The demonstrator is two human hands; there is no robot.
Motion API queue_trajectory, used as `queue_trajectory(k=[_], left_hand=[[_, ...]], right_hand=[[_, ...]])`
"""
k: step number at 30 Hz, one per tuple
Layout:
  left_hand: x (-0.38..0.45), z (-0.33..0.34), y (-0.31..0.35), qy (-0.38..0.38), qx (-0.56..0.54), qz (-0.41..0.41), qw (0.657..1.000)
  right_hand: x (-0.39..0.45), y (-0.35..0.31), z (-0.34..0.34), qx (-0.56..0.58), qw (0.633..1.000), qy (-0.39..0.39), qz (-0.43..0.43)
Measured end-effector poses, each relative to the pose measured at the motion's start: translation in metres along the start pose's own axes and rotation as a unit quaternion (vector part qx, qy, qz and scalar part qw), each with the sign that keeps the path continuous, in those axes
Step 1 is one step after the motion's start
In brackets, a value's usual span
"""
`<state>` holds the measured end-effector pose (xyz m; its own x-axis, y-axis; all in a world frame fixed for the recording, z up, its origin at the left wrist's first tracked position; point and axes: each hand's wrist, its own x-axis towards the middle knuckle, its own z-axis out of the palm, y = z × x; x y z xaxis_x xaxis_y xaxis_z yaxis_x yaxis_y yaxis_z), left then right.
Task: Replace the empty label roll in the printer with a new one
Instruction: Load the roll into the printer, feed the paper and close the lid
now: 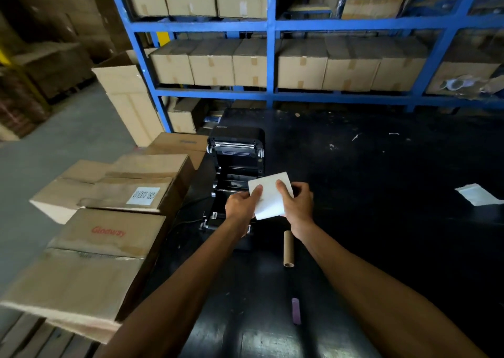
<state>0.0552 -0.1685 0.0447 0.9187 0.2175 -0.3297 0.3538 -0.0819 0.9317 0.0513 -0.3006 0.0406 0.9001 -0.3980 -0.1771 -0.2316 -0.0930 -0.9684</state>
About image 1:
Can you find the person's right hand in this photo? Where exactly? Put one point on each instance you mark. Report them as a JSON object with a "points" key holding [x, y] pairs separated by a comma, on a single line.
{"points": [[301, 208]]}

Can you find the person's left hand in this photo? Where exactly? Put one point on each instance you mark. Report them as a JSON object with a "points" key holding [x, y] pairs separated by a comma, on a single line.
{"points": [[240, 208]]}

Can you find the white label paper roll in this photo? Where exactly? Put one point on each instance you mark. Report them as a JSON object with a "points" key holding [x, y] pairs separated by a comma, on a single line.
{"points": [[271, 196]]}

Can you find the brown cardboard core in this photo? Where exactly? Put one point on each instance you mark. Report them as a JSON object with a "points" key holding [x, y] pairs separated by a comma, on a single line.
{"points": [[288, 249]]}

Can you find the black label printer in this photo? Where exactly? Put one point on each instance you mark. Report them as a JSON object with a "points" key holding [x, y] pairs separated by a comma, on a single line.
{"points": [[236, 160]]}

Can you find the purple sticker strip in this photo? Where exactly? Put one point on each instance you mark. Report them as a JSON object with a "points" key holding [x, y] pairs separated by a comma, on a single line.
{"points": [[296, 311]]}

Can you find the person's right forearm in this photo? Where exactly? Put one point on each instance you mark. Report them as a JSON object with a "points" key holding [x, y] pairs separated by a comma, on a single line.
{"points": [[374, 294]]}

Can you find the person's left forearm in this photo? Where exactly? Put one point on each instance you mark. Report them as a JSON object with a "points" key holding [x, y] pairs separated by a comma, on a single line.
{"points": [[177, 298]]}

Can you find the white label cardboard box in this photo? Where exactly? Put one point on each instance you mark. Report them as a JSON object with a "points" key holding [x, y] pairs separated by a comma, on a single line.
{"points": [[138, 172]]}

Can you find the clear tape roll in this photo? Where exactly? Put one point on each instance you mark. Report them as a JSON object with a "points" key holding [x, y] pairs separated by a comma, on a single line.
{"points": [[458, 83]]}

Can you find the blue print cardboard box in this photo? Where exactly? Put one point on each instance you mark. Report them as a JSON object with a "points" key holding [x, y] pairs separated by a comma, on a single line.
{"points": [[177, 145]]}

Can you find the small open cardboard box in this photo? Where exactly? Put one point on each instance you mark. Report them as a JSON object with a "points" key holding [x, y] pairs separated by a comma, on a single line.
{"points": [[182, 121]]}

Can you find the row of taped cardboard boxes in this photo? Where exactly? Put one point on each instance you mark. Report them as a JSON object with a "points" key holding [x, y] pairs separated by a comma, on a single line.
{"points": [[301, 70]]}

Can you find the tall leaning cardboard box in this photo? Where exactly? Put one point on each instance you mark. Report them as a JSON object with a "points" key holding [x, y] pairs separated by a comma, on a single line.
{"points": [[130, 109]]}

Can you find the blue metal shelving rack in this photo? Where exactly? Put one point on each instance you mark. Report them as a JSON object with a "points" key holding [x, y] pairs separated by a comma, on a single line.
{"points": [[271, 54]]}

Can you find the small white paper scrap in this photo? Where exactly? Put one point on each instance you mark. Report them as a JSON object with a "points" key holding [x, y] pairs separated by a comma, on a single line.
{"points": [[476, 195]]}

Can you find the red lettered cardboard box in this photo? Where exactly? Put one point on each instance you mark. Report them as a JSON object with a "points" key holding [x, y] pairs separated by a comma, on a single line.
{"points": [[78, 283]]}

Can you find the plain low cardboard box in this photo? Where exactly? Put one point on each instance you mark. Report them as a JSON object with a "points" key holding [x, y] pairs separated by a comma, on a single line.
{"points": [[59, 196]]}

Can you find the plastic wrapped carton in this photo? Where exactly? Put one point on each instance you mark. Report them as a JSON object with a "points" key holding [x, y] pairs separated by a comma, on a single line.
{"points": [[372, 7]]}

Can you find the stack of dark brown cartons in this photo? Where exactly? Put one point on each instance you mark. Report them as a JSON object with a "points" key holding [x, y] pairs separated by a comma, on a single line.
{"points": [[51, 62]]}

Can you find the yellow post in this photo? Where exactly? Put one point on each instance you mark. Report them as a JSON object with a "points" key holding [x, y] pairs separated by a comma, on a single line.
{"points": [[163, 38]]}

